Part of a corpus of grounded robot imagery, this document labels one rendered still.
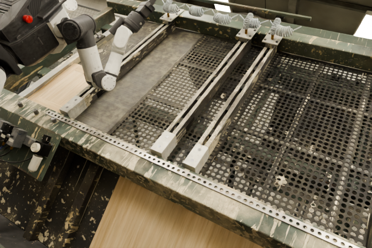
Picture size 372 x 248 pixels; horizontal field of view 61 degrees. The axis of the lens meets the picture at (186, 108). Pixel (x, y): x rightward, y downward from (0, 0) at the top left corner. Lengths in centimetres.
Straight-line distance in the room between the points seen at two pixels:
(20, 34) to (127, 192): 90
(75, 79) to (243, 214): 131
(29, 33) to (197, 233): 115
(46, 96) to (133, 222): 89
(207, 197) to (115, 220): 61
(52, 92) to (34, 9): 64
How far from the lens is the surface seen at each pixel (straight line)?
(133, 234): 169
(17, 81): 230
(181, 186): 133
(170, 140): 146
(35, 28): 153
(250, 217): 127
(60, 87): 205
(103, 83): 154
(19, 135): 174
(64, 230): 188
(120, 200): 172
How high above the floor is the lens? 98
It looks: 7 degrees up
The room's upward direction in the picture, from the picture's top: 22 degrees clockwise
